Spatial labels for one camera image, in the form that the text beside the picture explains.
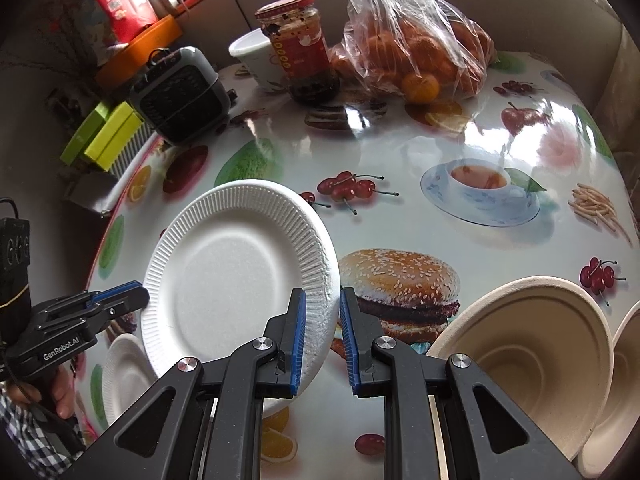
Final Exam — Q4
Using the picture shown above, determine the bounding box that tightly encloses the white paper plate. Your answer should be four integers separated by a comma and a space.
102, 334, 157, 425
140, 179, 341, 415

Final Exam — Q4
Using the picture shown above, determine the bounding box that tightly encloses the large beige paper bowl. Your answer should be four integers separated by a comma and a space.
427, 276, 614, 460

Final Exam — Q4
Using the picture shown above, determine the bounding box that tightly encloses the plaid shirt left forearm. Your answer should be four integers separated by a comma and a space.
1, 386, 72, 479

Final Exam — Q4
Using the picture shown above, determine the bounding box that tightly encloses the person left hand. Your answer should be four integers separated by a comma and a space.
6, 366, 75, 419

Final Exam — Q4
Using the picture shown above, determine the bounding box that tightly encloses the lime green box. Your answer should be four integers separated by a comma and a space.
60, 101, 111, 166
84, 102, 142, 170

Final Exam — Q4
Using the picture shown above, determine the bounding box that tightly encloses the striped grey box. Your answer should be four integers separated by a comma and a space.
108, 122, 154, 179

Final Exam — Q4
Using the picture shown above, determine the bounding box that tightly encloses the small black space heater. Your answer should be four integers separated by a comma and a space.
129, 47, 232, 145

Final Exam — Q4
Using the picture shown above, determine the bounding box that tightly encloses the orange tray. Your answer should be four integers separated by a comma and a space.
94, 15, 182, 92

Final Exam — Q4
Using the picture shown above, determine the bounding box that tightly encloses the white plastic tub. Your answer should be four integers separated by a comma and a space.
228, 28, 286, 93

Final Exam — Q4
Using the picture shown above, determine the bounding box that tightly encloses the loose orange fruit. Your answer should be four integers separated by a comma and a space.
401, 73, 440, 105

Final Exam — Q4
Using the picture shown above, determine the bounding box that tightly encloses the red label glass jar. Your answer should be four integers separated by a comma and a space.
255, 0, 340, 106

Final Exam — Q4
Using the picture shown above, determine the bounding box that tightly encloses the plastic bag of oranges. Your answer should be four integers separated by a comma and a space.
330, 0, 496, 98

